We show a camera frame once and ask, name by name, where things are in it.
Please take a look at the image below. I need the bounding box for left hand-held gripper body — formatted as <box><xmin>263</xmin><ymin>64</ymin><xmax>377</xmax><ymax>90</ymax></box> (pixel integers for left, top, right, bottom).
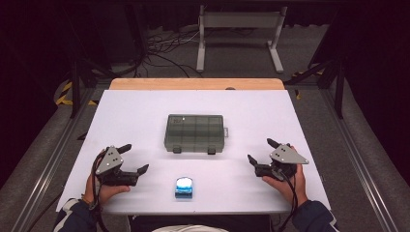
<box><xmin>95</xmin><ymin>145</ymin><xmax>140</xmax><ymax>188</ymax></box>

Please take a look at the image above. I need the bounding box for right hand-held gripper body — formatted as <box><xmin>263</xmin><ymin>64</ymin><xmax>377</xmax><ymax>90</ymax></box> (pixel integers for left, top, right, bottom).
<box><xmin>255</xmin><ymin>142</ymin><xmax>309</xmax><ymax>182</ymax></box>

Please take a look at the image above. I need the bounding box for small blue and white roll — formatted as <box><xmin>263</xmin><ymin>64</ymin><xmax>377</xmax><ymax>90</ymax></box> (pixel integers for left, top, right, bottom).
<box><xmin>174</xmin><ymin>176</ymin><xmax>194</xmax><ymax>199</ymax></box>

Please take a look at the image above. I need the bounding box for grey plastic compartment box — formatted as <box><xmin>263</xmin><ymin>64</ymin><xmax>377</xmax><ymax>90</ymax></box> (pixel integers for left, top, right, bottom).
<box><xmin>163</xmin><ymin>113</ymin><xmax>229</xmax><ymax>155</ymax></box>

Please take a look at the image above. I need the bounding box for person's left hand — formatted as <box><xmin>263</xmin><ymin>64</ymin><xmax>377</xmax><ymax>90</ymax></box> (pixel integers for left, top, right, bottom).
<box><xmin>84</xmin><ymin>166</ymin><xmax>132</xmax><ymax>207</ymax></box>

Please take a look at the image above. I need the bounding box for person's right hand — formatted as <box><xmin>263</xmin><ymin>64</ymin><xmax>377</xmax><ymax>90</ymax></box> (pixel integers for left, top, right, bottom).
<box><xmin>261</xmin><ymin>162</ymin><xmax>308</xmax><ymax>207</ymax></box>

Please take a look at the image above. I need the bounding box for white table board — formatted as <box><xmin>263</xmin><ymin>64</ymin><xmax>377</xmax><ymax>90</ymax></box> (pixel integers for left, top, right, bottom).
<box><xmin>55</xmin><ymin>89</ymin><xmax>332</xmax><ymax>217</ymax></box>

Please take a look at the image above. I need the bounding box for black metal stand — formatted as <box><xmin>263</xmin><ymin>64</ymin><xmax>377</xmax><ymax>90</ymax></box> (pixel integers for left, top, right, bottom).
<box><xmin>283</xmin><ymin>57</ymin><xmax>347</xmax><ymax>120</ymax></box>
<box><xmin>69</xmin><ymin>47</ymin><xmax>112</xmax><ymax>120</ymax></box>

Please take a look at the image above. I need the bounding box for person's white clothing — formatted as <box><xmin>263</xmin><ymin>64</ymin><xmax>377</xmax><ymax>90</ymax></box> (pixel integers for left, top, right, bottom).
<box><xmin>151</xmin><ymin>224</ymin><xmax>230</xmax><ymax>232</ymax></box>

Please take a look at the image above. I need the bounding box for white metal stand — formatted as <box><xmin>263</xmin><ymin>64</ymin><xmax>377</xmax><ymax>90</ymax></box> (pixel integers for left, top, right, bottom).
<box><xmin>195</xmin><ymin>4</ymin><xmax>288</xmax><ymax>74</ymax></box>

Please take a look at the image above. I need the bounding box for left hand-held gripper cable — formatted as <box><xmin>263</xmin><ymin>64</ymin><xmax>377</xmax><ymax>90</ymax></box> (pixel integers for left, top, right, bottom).
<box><xmin>90</xmin><ymin>151</ymin><xmax>110</xmax><ymax>232</ymax></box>

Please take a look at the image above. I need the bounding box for hand-held gripper cable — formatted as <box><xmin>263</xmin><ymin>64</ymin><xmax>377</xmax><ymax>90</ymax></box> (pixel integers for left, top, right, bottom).
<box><xmin>90</xmin><ymin>151</ymin><xmax>110</xmax><ymax>232</ymax></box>
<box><xmin>278</xmin><ymin>172</ymin><xmax>299</xmax><ymax>232</ymax></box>

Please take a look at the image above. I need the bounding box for right hand-held gripper cable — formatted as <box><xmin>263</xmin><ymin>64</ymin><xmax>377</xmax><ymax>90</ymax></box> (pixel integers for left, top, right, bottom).
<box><xmin>278</xmin><ymin>172</ymin><xmax>299</xmax><ymax>232</ymax></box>

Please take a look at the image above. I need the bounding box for thin wrist bracelet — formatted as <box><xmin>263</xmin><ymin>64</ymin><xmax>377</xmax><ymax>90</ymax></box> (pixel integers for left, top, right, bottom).
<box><xmin>80</xmin><ymin>194</ymin><xmax>98</xmax><ymax>209</ymax></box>

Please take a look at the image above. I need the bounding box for aluminium floor rail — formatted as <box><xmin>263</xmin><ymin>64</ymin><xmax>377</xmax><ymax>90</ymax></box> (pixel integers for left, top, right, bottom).
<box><xmin>11</xmin><ymin>88</ymin><xmax>98</xmax><ymax>232</ymax></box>
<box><xmin>322</xmin><ymin>90</ymin><xmax>400</xmax><ymax>232</ymax></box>

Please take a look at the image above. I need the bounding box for bundle of black floor cables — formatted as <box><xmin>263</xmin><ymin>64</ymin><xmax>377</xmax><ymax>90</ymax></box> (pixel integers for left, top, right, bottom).
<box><xmin>133</xmin><ymin>27</ymin><xmax>204</xmax><ymax>79</ymax></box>

